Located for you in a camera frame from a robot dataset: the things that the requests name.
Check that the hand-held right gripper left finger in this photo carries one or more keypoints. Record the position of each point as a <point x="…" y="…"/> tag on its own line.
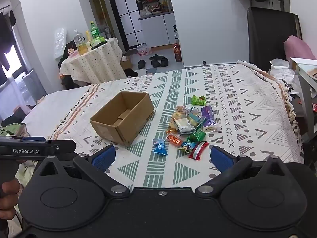
<point x="104" y="157"/>

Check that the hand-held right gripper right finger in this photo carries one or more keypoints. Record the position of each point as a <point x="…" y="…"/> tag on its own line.
<point x="221" y="158"/>

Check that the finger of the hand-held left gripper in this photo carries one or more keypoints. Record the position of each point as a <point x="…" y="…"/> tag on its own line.
<point x="65" y="146"/>
<point x="34" y="138"/>

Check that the red white snack packet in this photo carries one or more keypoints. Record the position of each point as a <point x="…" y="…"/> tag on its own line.
<point x="198" y="150"/>

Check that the brown cardboard box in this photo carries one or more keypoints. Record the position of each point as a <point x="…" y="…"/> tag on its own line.
<point x="109" y="129"/>

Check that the dark green snack packet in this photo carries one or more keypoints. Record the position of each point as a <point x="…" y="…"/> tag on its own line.
<point x="197" y="136"/>

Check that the green yellow chip packet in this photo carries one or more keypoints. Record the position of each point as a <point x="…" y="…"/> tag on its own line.
<point x="187" y="146"/>

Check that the clear teal biscuit packet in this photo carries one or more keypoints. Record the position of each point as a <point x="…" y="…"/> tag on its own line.
<point x="194" y="117"/>

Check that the white cake packet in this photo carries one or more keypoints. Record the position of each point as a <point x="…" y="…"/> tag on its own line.
<point x="183" y="125"/>

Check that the orange snack packet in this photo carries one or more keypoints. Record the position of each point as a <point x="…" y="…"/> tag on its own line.
<point x="174" y="138"/>

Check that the blue snack packet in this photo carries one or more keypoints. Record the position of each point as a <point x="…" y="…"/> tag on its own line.
<point x="159" y="147"/>

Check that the round yellow cracker packet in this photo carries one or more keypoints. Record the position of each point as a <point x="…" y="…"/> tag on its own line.
<point x="176" y="116"/>

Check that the clear brown pastry packet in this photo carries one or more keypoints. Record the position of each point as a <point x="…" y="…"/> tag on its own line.
<point x="180" y="109"/>

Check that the person's left hand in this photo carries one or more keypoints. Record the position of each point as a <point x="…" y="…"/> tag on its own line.
<point x="8" y="191"/>

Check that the pile of dark clothes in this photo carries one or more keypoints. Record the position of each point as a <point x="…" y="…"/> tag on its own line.
<point x="12" y="125"/>

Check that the white bed sheet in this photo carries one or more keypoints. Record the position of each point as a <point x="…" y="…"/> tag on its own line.
<point x="62" y="109"/>

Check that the grey storage bin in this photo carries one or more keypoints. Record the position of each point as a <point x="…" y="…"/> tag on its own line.
<point x="33" y="84"/>

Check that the green red-cornered snack packet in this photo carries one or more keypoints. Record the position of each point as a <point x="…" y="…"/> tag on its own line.
<point x="198" y="100"/>

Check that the dark clothes under table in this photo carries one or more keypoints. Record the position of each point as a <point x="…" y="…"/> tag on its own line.
<point x="65" y="79"/>

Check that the small table with dotted cloth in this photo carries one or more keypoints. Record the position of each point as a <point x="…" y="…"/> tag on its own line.
<point x="94" y="64"/>

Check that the black bag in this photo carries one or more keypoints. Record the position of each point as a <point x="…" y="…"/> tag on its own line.
<point x="131" y="73"/>

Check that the pink toy figure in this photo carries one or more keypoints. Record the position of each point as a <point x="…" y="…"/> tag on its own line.
<point x="71" y="53"/>

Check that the small open cardboard box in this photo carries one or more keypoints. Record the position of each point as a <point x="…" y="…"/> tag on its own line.
<point x="125" y="63"/>

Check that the blue floor cloth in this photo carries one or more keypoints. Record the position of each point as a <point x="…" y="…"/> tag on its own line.
<point x="149" y="70"/>

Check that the white plastic bag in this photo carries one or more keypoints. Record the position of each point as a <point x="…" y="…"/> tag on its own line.
<point x="60" y="43"/>

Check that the black slipper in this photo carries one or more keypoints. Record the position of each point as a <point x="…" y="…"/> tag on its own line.
<point x="156" y="63"/>
<point x="141" y="64"/>
<point x="164" y="62"/>
<point x="154" y="57"/>

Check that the white crumpled cloth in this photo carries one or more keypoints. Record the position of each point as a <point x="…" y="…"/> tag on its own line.
<point x="281" y="73"/>

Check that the clear bottle yellow liquid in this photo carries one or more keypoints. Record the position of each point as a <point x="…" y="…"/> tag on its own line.
<point x="80" y="43"/>

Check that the dark clothes on line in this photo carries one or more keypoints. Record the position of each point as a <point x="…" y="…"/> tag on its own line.
<point x="6" y="37"/>

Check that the flat black device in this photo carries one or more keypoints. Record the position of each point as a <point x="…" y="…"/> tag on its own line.
<point x="99" y="45"/>

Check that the green tissue pack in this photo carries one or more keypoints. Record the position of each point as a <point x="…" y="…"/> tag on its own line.
<point x="98" y="40"/>

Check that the small yellow bottle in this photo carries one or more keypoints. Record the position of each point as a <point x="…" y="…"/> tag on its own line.
<point x="87" y="36"/>

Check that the large red label bottle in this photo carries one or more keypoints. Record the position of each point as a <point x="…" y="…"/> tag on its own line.
<point x="177" y="53"/>

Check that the pink water bottle pack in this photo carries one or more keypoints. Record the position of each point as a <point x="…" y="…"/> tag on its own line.
<point x="144" y="50"/>

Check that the grey side table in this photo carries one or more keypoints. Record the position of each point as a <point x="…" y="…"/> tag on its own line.
<point x="305" y="79"/>

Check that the green soda bottle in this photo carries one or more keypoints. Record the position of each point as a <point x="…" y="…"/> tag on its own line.
<point x="94" y="31"/>

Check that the small white fan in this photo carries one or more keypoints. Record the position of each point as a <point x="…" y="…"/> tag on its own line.
<point x="107" y="32"/>

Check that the spray bottle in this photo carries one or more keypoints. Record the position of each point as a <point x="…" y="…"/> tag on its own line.
<point x="175" y="33"/>

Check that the pink pillow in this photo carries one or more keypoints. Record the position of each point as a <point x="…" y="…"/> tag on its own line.
<point x="299" y="48"/>

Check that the white kitchen cabinet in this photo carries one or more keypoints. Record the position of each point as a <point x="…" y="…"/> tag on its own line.
<point x="156" y="29"/>

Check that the black framed glass door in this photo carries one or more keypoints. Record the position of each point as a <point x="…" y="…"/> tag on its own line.
<point x="123" y="12"/>

